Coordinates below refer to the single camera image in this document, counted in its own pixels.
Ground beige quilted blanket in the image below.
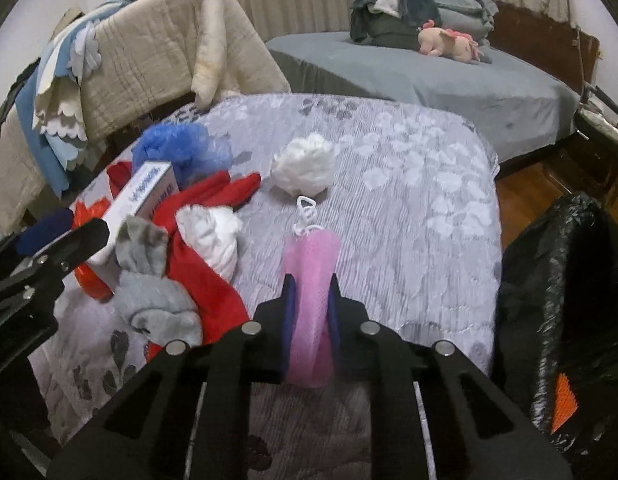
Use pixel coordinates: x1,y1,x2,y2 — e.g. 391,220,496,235
0,0,290,235

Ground blue white scalloped cloths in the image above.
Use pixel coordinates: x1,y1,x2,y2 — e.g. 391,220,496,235
16,0,136,195

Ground white blue cardboard box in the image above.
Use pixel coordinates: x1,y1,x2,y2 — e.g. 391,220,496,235
88,162,179,269

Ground grey sock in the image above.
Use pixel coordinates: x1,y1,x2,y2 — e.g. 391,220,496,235
112,216,202,347

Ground grey bed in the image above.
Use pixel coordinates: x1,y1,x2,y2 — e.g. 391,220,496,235
266,32,579,160

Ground long red sock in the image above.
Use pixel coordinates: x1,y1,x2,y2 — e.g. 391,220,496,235
152,171,261,344

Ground grey folded blankets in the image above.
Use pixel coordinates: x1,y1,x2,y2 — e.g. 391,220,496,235
434,0,499,46

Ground red plastic bag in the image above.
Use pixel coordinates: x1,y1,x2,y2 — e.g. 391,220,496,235
70,197,115,302

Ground black trash bag bin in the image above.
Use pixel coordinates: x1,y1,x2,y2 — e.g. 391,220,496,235
491,193,618,479

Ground dark green folded clothes pile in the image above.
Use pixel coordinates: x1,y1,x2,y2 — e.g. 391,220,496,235
349,0,442,50

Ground grey floral quilted cover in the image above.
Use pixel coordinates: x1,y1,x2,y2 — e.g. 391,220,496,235
30,94,501,479

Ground black folding chair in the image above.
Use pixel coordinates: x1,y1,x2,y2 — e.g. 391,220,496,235
572,81,618,156

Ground pink mesh bath sponge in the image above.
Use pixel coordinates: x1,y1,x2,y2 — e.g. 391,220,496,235
283,196,341,388

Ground dark wooden headboard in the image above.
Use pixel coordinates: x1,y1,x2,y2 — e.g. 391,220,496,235
489,1,600,92

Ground small red sock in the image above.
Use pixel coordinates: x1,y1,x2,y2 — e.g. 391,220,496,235
106,160,132,198

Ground pink plush toy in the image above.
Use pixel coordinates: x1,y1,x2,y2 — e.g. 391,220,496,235
417,20,480,63

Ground orange bubble wrap sheet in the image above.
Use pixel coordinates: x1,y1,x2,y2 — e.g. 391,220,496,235
551,373,578,434

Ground blue plastic bag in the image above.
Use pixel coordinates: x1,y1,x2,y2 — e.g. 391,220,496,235
131,122,234,190

